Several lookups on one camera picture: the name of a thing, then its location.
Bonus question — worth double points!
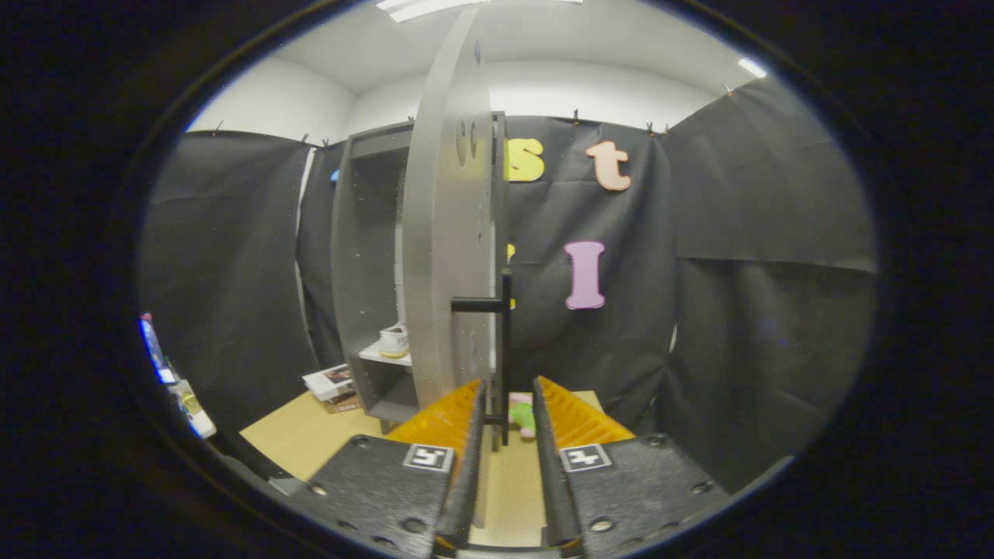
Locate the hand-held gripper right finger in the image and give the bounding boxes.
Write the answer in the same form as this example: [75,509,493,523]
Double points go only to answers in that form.
[532,377,732,556]

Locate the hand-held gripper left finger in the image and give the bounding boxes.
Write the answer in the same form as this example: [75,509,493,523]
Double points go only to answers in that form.
[289,379,488,559]

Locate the white shoe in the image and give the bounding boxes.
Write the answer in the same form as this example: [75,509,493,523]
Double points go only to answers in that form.
[378,322,411,359]

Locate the black cabinet door handle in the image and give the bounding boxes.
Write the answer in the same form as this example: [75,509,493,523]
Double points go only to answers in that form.
[450,268,514,448]

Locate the grey shoe cabinet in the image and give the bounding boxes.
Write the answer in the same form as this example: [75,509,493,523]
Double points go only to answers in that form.
[332,113,510,433]

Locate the light grey shoe cabinet door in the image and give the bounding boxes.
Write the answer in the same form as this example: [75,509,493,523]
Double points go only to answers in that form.
[401,8,502,530]

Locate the green and pink plush toy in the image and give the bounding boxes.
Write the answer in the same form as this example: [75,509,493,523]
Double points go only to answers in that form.
[508,392,538,440]

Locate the white flat box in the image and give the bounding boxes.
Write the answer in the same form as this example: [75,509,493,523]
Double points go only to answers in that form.
[302,363,356,402]

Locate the black backdrop cloth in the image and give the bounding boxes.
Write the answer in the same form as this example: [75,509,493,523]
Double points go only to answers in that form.
[138,78,882,494]

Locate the small white yellow object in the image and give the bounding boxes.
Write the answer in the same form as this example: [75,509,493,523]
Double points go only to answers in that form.
[172,379,218,440]

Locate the blue and white object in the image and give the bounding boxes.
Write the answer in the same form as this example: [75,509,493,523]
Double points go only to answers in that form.
[140,313,178,387]

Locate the long ceiling light panel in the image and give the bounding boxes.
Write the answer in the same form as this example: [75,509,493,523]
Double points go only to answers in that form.
[376,0,585,23]

